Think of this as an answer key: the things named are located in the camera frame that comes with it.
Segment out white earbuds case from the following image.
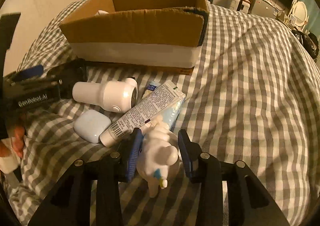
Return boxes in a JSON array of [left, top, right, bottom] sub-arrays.
[[73, 110, 111, 144]]

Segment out white lint remover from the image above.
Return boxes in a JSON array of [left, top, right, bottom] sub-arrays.
[[72, 78, 138, 113]]

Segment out white toothpaste tube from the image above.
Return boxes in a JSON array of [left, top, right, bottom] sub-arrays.
[[99, 80, 183, 147]]

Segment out blue tissue pack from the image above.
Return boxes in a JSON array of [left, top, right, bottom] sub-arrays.
[[142, 81, 186, 131]]

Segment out person's left hand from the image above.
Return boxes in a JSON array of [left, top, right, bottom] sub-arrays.
[[0, 125, 25, 158]]

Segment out white crumpled cloth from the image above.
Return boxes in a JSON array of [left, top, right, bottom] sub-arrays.
[[95, 10, 108, 15]]

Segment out grey checkered bedspread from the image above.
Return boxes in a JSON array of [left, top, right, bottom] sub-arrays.
[[4, 4, 319, 225]]

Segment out brown cardboard box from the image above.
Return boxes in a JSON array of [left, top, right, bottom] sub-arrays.
[[60, 0, 209, 74]]

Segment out white suitcase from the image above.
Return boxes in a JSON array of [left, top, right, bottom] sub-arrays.
[[227, 0, 251, 14]]

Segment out silver mini fridge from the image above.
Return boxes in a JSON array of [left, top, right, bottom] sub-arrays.
[[249, 0, 285, 19]]

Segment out white oval mirror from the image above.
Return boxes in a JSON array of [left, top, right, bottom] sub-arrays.
[[290, 1, 308, 27]]

